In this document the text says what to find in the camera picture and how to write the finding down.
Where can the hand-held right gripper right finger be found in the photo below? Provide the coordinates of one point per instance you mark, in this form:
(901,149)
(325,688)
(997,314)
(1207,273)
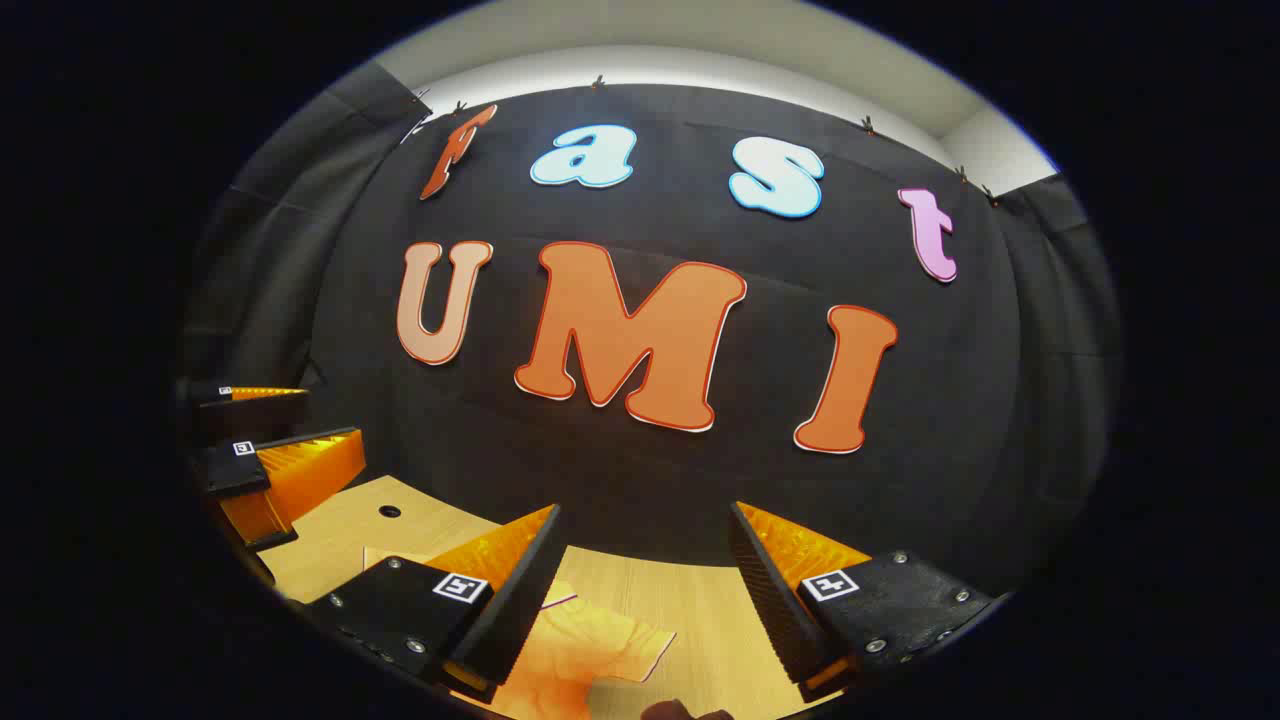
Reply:
(775,600)

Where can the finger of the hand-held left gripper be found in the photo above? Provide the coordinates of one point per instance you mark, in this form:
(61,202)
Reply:
(255,412)
(235,470)

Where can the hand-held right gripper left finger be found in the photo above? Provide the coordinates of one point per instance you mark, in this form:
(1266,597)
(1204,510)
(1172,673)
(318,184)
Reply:
(515,610)

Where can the orange T-shirt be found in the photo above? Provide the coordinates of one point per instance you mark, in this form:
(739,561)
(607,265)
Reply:
(580,650)

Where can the black backdrop cloth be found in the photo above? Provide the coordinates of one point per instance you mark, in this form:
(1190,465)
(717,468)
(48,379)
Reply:
(700,470)

